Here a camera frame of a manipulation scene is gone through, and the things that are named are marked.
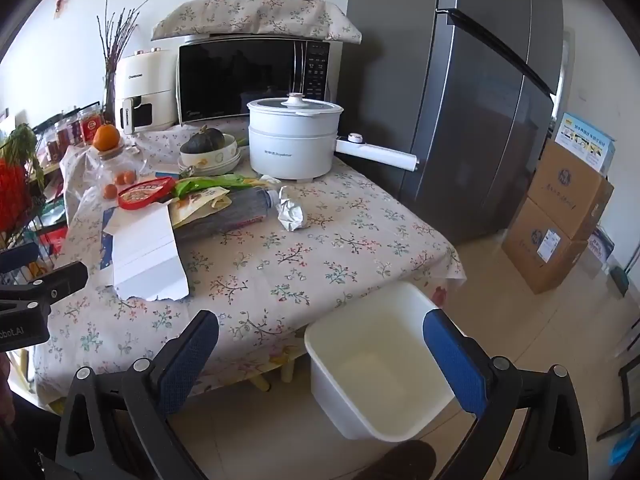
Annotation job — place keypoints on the torn white carton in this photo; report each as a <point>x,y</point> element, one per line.
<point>147,260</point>

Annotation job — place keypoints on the large orange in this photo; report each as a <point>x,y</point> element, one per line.
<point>106,138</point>

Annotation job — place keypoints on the white tissue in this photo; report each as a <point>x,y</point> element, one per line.
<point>271,180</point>

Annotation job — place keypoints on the floral tablecloth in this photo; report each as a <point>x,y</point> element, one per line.
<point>280,280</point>

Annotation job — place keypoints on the crushed dark plastic bottle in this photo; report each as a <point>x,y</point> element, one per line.
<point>230,215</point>

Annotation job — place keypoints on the black microwave oven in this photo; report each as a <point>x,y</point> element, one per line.
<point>235,80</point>

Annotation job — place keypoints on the beige yellow snack pouch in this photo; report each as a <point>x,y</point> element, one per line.
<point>192,205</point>

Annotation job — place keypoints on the glass jar wooden lid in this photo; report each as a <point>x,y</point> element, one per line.
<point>120,162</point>

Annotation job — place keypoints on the black metal frame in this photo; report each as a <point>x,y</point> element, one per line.
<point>622,390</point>

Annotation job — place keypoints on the white paper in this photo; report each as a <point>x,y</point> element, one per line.
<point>291,210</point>

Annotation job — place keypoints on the glass vase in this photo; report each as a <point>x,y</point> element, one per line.
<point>109,92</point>

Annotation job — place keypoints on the red label glass jar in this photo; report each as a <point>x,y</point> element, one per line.
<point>91,127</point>
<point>55,145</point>
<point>72,132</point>

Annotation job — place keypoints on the blue white packet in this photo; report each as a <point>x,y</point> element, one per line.
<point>601,245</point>

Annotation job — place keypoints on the white air fryer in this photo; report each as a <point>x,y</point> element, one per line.
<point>145,80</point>

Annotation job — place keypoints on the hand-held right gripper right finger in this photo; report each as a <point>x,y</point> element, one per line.
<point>455,360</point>

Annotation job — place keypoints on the green snack bag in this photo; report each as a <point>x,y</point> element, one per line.
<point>205,184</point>

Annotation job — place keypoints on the green vegetable stalk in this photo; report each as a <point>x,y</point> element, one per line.
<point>241,141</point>

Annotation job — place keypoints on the blue white printed box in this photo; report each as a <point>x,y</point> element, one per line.
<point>585,142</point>

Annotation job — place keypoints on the grey refrigerator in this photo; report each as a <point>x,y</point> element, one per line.
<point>465,110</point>

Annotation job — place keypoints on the white electric cooking pot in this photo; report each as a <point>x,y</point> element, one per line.
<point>290,140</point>

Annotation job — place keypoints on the dark green squash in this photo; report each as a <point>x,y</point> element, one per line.
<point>202,141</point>

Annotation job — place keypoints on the cream table leg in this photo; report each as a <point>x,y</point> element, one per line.
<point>260,384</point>
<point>287,370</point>

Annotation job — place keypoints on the cardboard box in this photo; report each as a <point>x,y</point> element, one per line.
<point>540,250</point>
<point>565,190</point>

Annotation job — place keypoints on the white bowl yellow flower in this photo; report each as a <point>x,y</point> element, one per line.
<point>225,152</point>

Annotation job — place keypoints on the dark slipper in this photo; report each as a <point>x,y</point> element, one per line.
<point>395,462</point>

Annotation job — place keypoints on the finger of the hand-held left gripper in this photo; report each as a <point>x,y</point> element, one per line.
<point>17,257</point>
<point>70,280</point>

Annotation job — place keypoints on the red mesh bag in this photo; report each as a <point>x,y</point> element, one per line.
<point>12,195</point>

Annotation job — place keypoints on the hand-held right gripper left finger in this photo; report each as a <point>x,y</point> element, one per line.
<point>187,360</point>

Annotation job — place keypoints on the green leafy plant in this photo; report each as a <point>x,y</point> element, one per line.
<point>22,147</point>

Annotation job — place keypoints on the white plastic bin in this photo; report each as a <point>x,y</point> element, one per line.
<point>375,360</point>

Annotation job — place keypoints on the white plate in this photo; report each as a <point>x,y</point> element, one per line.
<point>215,169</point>

